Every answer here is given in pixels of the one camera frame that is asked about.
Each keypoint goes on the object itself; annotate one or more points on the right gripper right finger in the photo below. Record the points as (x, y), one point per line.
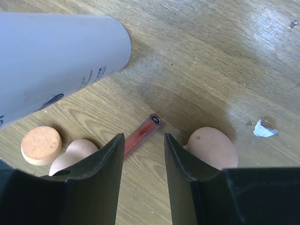
(203, 195)

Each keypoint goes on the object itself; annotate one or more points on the orange teardrop makeup sponge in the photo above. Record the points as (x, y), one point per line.
(41, 145)

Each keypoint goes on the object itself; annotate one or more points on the short white bottle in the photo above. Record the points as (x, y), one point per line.
(47, 57)

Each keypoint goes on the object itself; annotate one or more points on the pink gourd makeup sponge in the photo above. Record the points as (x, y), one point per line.
(76, 151)

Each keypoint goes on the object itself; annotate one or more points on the red lip gloss pair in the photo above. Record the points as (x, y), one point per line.
(143, 132)

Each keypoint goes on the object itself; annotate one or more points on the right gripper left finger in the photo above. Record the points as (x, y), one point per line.
(85, 193)

